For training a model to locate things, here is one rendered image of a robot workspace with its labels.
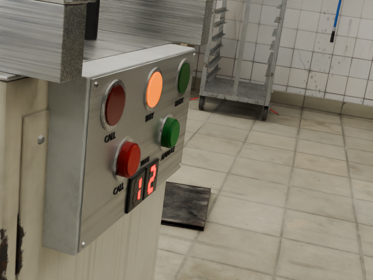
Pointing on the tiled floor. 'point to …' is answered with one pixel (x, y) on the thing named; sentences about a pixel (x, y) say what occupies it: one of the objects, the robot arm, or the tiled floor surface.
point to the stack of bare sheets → (185, 206)
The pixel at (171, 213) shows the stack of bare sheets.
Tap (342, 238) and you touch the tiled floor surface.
